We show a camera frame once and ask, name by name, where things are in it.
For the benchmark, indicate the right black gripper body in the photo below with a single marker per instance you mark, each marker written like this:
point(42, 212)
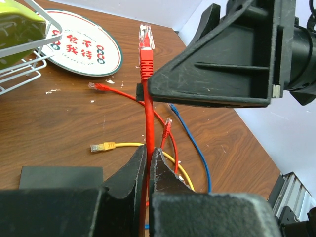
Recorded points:
point(295, 52)

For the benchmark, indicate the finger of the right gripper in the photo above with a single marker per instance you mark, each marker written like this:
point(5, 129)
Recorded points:
point(230, 67)
point(209, 20)

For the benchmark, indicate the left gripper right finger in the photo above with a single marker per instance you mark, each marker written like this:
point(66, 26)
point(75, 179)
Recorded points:
point(178, 211)

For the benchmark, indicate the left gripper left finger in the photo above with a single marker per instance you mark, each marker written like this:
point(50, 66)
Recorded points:
point(116, 208)

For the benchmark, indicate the black network switch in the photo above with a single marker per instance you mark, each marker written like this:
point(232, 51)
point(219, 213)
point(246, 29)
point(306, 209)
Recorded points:
point(45, 177)

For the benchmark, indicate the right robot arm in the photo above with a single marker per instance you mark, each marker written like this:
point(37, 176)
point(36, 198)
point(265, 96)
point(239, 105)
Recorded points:
point(253, 54)

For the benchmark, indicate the white patterned round plate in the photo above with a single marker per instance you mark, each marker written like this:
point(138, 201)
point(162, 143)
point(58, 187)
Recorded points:
point(85, 47)

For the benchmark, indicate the aluminium frame rail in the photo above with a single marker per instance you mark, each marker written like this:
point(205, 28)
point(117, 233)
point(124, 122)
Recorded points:
point(293, 206)

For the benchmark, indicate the white wire dish rack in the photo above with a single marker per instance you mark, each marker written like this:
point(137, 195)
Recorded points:
point(25, 60)

